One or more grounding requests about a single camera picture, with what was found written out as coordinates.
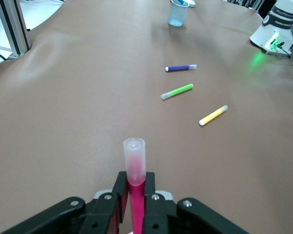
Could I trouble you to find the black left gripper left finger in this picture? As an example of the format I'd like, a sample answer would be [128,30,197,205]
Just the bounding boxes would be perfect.
[1,171,130,234]

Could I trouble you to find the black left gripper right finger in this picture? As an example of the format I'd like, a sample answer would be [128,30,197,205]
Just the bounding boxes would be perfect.
[143,172,250,234]

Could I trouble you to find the pink marker with clear cap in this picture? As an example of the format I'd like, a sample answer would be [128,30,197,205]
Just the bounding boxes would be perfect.
[123,137,147,234]

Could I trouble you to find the brown table mat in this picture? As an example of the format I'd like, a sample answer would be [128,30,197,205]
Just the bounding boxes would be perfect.
[0,0,293,234]

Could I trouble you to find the yellow marker with clear cap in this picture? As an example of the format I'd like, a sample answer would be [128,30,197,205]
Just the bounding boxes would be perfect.
[199,105,229,126]

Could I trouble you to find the green marker with clear cap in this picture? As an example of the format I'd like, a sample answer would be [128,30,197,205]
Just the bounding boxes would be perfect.
[160,83,194,100]

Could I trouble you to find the purple marker with clear cap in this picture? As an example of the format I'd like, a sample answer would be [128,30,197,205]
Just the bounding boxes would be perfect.
[165,63,198,73]

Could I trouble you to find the blue mesh cup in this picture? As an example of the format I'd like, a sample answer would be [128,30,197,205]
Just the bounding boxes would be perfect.
[167,0,190,27]

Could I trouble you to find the aluminium frame post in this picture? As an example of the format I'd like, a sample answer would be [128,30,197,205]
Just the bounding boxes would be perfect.
[0,0,32,59]

